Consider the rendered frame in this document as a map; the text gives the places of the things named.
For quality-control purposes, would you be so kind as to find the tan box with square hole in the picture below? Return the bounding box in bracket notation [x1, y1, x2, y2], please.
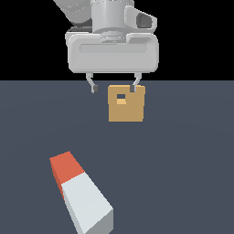
[107, 84, 146, 123]

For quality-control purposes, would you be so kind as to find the red and white peg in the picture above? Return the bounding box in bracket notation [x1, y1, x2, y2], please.
[48, 150, 114, 234]

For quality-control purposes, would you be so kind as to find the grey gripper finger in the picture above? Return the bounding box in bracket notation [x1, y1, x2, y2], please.
[129, 72, 143, 93]
[85, 72, 99, 94]

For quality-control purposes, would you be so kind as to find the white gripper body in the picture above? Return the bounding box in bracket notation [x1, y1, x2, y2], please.
[65, 31, 160, 74]

